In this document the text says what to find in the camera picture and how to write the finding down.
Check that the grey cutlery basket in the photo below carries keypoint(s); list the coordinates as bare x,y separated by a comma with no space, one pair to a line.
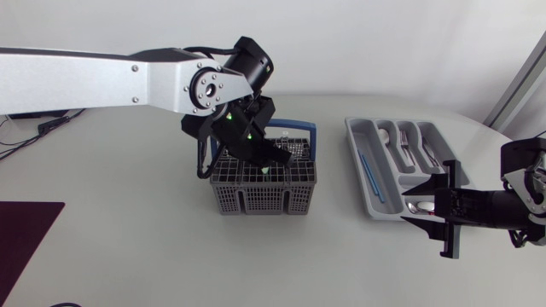
264,192

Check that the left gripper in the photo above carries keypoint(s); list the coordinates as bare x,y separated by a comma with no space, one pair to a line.
249,143

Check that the dark mat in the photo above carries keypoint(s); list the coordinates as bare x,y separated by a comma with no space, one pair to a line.
23,239

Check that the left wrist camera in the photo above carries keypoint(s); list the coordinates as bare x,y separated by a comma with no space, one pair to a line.
262,111

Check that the steel knife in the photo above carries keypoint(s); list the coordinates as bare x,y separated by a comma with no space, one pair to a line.
430,152

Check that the steel spoon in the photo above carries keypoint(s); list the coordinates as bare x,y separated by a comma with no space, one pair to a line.
420,207

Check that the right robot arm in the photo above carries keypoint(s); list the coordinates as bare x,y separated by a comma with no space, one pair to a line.
512,209

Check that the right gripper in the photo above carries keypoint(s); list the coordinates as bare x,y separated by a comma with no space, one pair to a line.
462,207

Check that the black power brick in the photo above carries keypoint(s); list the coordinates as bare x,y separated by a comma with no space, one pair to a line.
53,123

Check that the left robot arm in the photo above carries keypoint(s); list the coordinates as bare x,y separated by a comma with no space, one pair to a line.
85,81

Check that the blue plastic stick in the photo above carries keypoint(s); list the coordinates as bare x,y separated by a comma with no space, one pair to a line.
372,179

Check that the steel fork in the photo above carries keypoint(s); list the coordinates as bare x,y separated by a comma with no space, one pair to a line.
406,149

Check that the grey cutlery tray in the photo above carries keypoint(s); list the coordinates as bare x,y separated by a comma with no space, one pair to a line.
377,170

